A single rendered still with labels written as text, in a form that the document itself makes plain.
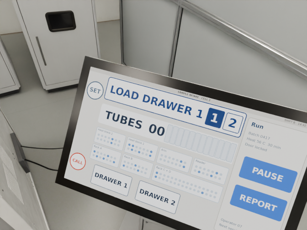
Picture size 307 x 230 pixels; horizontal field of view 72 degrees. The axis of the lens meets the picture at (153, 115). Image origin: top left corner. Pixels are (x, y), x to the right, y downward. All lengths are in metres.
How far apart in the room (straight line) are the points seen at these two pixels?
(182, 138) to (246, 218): 0.20
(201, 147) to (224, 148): 0.04
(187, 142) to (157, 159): 0.08
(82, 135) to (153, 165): 0.18
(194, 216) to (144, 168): 0.14
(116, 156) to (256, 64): 0.88
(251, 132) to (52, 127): 1.81
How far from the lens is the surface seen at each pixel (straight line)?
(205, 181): 0.47
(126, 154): 0.48
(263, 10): 1.14
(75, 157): 0.53
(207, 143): 0.45
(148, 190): 0.49
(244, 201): 0.49
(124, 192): 0.51
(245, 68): 1.23
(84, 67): 0.51
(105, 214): 1.55
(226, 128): 0.45
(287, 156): 0.48
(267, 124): 0.46
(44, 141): 1.98
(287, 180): 0.50
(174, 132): 0.45
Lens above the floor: 1.45
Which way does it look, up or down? 44 degrees down
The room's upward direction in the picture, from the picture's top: 6 degrees clockwise
